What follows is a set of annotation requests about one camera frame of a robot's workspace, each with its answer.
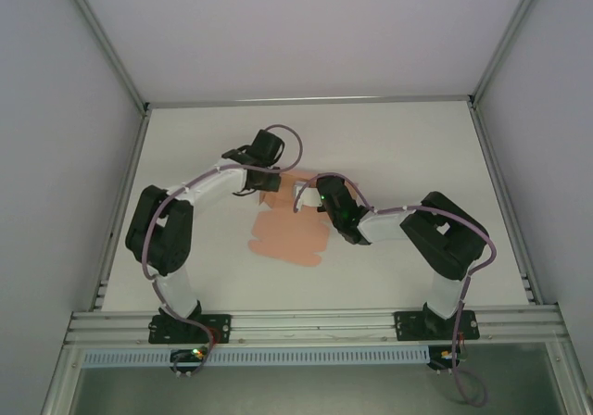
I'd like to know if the peach orange cloth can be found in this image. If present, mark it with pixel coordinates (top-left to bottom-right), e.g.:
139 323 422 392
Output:
248 168 333 270

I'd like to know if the small controller board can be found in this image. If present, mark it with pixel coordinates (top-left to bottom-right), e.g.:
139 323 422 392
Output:
427 343 471 373
170 346 210 381

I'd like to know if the grey metal sheet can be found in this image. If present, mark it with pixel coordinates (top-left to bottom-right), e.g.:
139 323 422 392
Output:
69 341 572 415

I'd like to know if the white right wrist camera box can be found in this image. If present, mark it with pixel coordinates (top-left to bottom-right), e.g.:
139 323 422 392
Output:
293 181 326 213

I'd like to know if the aluminium frame crossbar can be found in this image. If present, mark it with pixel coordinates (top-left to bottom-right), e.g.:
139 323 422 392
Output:
145 94 473 109

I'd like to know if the wide aluminium base rail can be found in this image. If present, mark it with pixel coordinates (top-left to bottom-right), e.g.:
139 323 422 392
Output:
63 304 570 347

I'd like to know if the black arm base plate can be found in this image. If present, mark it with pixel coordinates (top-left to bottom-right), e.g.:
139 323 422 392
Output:
393 309 478 343
147 312 233 346

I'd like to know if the light blue slotted cable duct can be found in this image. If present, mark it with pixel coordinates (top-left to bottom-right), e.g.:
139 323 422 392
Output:
81 346 432 369

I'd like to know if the aluminium side rail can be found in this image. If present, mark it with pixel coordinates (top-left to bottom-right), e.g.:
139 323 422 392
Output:
94 107 150 313
469 102 544 306

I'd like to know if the aluminium frame post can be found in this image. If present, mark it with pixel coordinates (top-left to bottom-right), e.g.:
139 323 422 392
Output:
57 0 150 112
466 0 553 107

